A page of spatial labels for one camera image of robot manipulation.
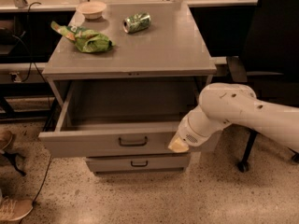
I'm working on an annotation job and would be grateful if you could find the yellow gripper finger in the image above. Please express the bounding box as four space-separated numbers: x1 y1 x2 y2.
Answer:
168 133 189 153

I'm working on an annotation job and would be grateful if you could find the grey top drawer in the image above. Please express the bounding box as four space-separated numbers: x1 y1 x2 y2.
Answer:
39 77 200 158

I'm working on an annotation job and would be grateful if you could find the grey drawer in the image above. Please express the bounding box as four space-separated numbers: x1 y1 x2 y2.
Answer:
39 77 200 158
86 153 191 173

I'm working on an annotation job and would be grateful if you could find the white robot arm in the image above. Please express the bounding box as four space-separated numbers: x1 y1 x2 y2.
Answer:
168 83 299 153

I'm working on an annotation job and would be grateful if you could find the grey lower drawer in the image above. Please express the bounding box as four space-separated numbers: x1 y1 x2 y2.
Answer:
86 153 191 173

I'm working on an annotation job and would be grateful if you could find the grey metal drawer cabinet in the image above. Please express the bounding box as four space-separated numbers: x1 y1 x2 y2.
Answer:
41 2 218 173

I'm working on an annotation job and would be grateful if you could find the green soda can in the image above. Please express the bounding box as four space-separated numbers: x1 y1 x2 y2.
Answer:
123 12 151 34

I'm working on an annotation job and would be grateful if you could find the black office chair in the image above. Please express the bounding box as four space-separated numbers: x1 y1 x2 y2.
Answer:
227 0 299 172

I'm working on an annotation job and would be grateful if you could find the green chip bag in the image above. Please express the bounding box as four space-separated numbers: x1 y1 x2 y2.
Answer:
50 21 114 53

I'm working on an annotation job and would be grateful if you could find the black stool leg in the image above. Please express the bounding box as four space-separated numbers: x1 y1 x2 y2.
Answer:
1 150 26 176

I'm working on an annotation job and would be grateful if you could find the brown shoe left edge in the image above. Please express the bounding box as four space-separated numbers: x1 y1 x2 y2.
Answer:
0 131 13 149

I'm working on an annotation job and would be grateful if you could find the tan sneaker lower left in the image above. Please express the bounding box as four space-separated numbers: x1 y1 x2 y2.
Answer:
0 197 33 221

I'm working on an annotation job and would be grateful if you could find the black top drawer handle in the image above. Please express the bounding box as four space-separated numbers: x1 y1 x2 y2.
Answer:
118 136 148 147

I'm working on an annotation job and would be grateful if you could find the black drawer handle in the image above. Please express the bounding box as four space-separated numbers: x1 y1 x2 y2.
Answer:
118 136 148 147
130 161 149 168

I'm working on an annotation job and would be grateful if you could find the black lower drawer handle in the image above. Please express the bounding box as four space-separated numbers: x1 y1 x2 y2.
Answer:
130 161 149 168

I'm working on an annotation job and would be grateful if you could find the white wall power outlet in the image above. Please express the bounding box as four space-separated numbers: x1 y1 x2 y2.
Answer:
10 72 21 83

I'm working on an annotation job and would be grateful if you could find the black power cable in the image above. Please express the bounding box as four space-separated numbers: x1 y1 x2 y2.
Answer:
12 2 54 110

